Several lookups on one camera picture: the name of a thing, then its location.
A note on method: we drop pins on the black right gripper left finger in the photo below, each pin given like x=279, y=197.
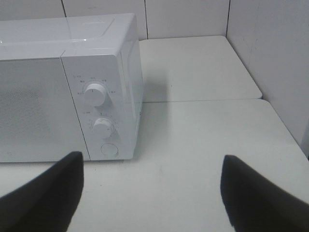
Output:
x=48, y=202

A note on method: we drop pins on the upper white power knob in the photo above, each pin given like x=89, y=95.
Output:
x=95, y=94

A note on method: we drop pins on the white microwave door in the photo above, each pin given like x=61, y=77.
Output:
x=38, y=119

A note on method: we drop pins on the round door release button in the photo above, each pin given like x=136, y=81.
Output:
x=109, y=149

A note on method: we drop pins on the white microwave oven body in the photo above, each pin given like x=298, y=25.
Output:
x=100, y=49

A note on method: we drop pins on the white timer knob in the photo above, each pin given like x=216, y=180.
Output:
x=103, y=127

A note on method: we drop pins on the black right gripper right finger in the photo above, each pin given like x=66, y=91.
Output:
x=255, y=204

